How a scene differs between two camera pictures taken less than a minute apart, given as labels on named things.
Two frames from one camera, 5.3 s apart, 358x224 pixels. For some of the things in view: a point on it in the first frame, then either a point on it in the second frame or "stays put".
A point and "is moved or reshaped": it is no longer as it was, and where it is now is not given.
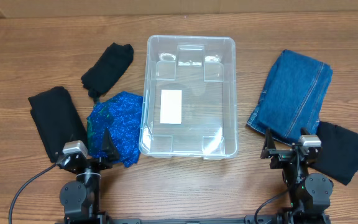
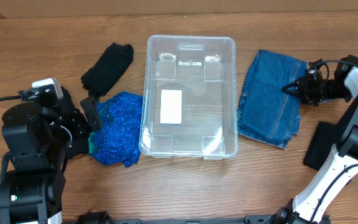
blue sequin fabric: x=121 y=117 stays put
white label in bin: x=171 y=107 stays put
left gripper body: x=89 y=162 to x=81 y=118
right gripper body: x=280 y=158 to x=314 y=89
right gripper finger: x=269 y=145 to x=295 y=88
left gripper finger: x=109 y=153 to x=90 y=106
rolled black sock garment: x=103 y=74 stays put
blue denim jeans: x=292 y=98 is moved or reshaped
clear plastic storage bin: x=189 y=98 stays put
